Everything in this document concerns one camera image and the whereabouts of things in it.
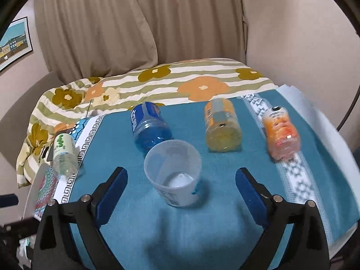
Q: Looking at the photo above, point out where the white translucent plastic cup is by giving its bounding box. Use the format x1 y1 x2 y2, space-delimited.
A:
143 139 202 207

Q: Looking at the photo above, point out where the green patterned clear cup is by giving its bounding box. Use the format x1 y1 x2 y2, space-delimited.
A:
52 133 79 178

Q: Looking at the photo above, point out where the orange clear plastic cup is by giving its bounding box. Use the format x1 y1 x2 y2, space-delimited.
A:
262 106 301 162

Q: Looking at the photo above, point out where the yellow clear plastic cup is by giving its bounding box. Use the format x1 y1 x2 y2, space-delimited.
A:
204 98 242 152

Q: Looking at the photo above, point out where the blue clear plastic cup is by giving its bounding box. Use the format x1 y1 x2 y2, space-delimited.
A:
130 102 173 154

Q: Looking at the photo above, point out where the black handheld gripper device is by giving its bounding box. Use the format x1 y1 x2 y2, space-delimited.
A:
1 193 40 241

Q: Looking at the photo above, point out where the red mandala patterned board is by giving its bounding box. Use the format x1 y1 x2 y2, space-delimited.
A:
22 163 59 221

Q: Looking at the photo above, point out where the teal patterned towel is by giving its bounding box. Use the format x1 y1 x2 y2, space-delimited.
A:
60 90 359 269

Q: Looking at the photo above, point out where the grey bed headboard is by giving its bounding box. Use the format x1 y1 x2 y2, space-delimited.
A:
1 72 63 167

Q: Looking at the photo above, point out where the floral striped bed quilt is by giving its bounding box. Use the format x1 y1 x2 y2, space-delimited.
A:
16 58 277 187

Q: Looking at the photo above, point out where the framed harbour picture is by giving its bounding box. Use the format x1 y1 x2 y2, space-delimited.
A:
0 17 33 71

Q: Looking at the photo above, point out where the beige curtain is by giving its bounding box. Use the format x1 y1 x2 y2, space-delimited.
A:
34 0 247 83

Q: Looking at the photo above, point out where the black cable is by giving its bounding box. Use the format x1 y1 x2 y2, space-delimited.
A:
336 85 360 131

